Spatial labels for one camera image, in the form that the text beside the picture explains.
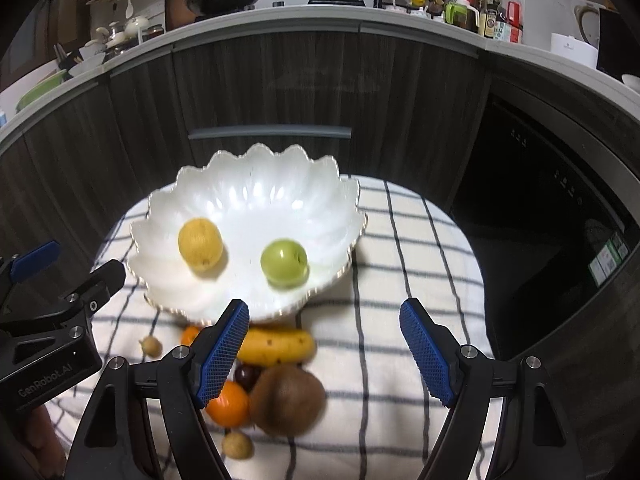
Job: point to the brown kiwi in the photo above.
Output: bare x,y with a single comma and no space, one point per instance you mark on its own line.
287,400

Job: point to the orange tangerine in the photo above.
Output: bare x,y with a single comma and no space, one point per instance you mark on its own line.
190,336
231,406

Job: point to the tan longan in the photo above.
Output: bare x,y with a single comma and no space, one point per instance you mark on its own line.
237,445
151,347

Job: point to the black dishwasher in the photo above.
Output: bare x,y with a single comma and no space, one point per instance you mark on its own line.
540,200

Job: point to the green plum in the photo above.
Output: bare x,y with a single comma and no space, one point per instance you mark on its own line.
284,263

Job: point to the white teapot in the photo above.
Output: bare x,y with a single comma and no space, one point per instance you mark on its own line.
136,25

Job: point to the dark purple plum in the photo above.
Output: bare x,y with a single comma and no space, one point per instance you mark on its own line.
246,376

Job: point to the person's left hand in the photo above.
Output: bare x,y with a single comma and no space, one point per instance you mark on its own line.
45,435

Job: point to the dark sauce bottle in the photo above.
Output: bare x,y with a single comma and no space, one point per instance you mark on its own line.
492,17

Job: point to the white scalloped bowl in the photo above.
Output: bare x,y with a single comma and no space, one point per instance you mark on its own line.
260,200

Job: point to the dark wood kitchen cabinet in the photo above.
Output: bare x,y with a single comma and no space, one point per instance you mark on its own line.
125,110

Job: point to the black cooktop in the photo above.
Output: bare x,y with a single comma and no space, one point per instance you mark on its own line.
337,1

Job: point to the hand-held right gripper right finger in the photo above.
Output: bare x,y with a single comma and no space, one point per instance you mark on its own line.
425,355

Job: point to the yellow mango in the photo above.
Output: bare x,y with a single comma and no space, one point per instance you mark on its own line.
280,347

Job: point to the red labelled bottle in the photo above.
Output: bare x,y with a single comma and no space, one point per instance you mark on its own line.
512,17

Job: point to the white electric kettle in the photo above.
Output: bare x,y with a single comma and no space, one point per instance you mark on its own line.
587,20

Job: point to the yellow lemon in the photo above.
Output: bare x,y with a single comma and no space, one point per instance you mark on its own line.
200,243

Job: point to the white round container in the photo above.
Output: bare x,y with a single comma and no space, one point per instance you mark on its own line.
574,50

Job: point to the black checked white cloth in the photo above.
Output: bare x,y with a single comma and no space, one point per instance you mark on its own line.
380,280

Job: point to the green basin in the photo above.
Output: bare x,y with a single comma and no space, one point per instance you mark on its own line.
40,91

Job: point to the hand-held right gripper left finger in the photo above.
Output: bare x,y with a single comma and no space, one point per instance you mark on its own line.
222,355

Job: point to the green jug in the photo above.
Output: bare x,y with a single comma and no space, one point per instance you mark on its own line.
462,15

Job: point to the white lidded pot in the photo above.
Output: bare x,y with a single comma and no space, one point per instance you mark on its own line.
114,35

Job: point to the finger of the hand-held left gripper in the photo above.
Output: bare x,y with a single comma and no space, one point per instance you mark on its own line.
102,285
35,260

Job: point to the yellow capped jar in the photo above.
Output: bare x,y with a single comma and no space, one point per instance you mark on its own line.
418,2

